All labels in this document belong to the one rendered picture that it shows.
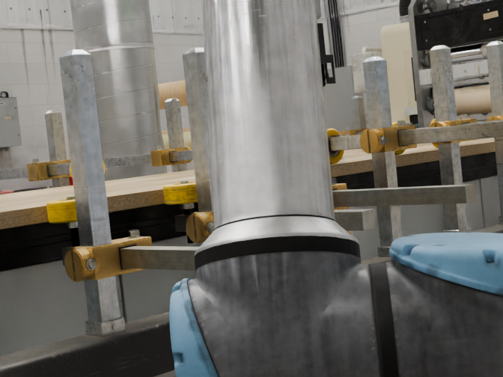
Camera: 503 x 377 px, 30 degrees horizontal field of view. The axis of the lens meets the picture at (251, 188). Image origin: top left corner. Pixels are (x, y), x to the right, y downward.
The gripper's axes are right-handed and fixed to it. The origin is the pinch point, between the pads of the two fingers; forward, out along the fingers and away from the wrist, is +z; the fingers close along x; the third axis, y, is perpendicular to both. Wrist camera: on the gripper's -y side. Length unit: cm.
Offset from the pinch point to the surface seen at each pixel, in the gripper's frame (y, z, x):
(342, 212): -12.9, 12.6, -18.7
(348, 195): 12.0, 12.1, 0.1
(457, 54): 242, -29, 117
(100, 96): 213, -35, 344
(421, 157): 71, 8, 23
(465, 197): 12.1, 13.2, -25.1
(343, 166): 39.8, 7.9, 23.1
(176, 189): -15.1, 7.4, 17.3
